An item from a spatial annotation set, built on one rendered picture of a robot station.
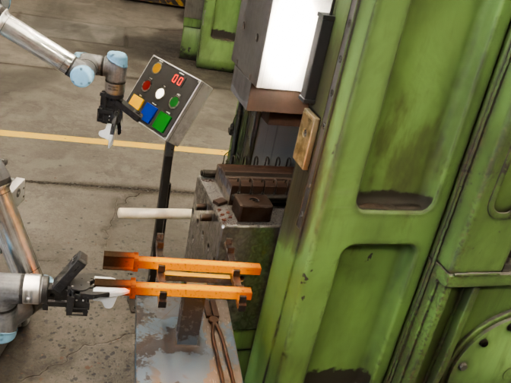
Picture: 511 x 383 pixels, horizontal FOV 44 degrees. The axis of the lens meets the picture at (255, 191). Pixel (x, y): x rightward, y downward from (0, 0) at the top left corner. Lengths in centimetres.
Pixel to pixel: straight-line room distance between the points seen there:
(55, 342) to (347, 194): 160
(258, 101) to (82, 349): 142
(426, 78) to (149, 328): 110
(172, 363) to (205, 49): 548
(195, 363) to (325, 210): 58
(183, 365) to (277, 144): 101
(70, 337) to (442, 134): 184
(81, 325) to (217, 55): 455
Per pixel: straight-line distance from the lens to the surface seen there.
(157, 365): 184
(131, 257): 175
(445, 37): 189
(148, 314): 201
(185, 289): 167
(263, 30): 199
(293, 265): 205
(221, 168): 231
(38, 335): 300
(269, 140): 245
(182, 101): 256
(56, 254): 351
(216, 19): 704
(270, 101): 209
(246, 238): 214
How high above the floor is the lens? 194
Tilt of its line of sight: 26 degrees down
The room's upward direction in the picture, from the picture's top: 12 degrees clockwise
